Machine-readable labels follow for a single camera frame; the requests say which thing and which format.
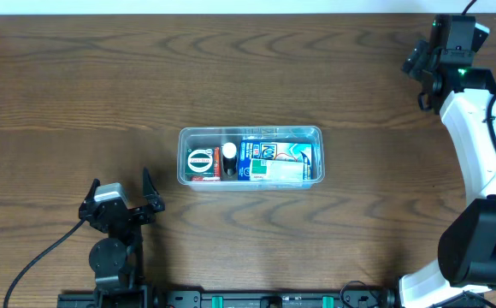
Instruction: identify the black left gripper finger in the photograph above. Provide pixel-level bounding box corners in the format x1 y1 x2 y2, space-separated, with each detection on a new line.
142 168 160 201
84 178 100 204

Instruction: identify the green Zam-Buk box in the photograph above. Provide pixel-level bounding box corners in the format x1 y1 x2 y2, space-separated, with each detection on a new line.
185 147 217 180

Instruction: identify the red Panadol ActiFast box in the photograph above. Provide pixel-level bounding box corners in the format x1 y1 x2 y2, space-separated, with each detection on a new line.
186 147 221 181

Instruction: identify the dark bottle white cap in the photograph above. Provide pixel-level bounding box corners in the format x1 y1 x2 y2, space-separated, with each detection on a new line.
221 142 237 175

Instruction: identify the blue fever patch box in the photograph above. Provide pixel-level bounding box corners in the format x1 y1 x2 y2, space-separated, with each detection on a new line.
238 140 312 181

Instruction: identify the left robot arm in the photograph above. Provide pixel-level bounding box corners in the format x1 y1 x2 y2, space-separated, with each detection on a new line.
79 169 165 308

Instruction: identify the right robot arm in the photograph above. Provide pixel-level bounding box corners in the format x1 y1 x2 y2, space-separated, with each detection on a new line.
397 40 496 307

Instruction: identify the clear plastic container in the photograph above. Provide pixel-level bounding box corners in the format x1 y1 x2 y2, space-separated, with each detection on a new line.
177 126 325 191

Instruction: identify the black mounting rail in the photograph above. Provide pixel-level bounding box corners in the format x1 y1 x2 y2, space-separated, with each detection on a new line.
56 287 400 308

